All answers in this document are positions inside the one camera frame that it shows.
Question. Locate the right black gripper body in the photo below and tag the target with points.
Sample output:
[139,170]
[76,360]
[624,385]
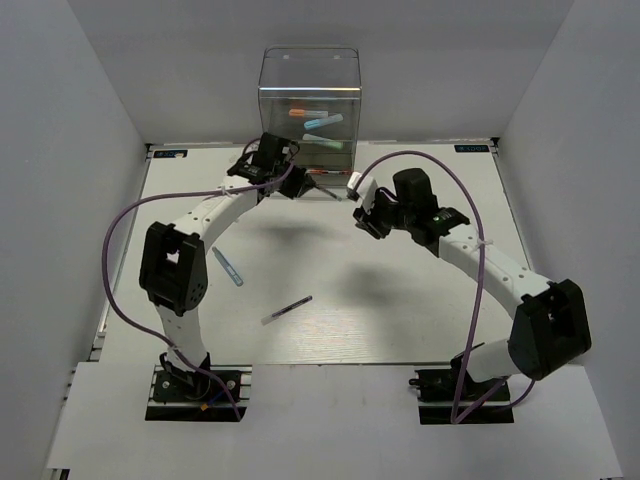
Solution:
[387,215]

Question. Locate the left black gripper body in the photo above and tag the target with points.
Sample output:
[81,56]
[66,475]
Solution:
[292,182]

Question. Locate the green cap highlighter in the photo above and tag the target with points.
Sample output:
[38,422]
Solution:
[322,141]

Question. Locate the blue cap highlighter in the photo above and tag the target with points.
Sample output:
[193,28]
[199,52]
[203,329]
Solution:
[324,121]

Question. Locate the orange cap highlighter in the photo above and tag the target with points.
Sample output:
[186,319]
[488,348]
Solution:
[305,113]

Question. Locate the light blue gel pen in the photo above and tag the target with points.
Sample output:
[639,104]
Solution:
[233,274]

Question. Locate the red gel pen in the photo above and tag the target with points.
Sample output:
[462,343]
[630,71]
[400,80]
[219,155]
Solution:
[329,172]

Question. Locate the green gel pen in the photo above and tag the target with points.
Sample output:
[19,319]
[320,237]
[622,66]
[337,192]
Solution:
[328,192]

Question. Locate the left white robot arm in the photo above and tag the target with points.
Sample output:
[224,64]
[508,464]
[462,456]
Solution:
[173,269]

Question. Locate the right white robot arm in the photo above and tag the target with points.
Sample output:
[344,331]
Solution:
[550,326]

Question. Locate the clear plastic drawer organizer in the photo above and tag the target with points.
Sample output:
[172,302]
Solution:
[313,95]

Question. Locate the purple black gel pen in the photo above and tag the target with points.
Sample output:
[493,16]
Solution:
[283,311]

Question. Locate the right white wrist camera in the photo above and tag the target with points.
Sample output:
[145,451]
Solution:
[362,188]

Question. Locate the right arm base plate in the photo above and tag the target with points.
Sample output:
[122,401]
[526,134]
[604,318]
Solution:
[435,389]

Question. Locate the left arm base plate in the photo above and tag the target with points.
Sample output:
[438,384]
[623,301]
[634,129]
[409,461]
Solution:
[170,400]

